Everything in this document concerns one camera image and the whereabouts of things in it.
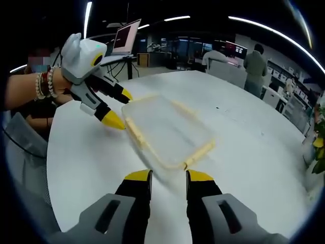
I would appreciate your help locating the person's left hand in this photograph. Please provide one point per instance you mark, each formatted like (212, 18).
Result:
(61, 85)

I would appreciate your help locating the grey office chair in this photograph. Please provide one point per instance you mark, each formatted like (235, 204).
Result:
(226, 73)

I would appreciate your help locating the white low cabinet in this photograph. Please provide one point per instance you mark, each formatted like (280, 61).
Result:
(273, 99)

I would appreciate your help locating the shelf of white storage boxes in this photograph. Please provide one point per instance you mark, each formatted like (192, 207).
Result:
(292, 73)

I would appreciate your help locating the ceiling light strip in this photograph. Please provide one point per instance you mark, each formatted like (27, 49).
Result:
(276, 34)
(144, 26)
(87, 19)
(18, 68)
(177, 18)

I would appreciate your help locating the brown cabinet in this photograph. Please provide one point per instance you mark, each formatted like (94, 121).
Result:
(143, 59)

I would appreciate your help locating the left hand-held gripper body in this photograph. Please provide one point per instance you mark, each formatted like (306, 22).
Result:
(81, 58)

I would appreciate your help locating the black monitor with red screen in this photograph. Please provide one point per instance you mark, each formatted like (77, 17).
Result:
(237, 48)

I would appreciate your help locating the clear container with yellow plastic buckles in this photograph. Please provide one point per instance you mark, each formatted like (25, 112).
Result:
(167, 127)

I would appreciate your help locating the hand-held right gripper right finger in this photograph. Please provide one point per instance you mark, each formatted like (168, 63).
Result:
(203, 198)

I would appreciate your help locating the black laptop stand table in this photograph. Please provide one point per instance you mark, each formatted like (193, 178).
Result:
(129, 66)

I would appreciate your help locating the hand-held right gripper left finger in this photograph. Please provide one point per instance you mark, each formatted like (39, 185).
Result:
(137, 198)

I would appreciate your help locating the open silver laptop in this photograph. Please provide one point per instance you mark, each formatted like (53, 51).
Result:
(125, 35)

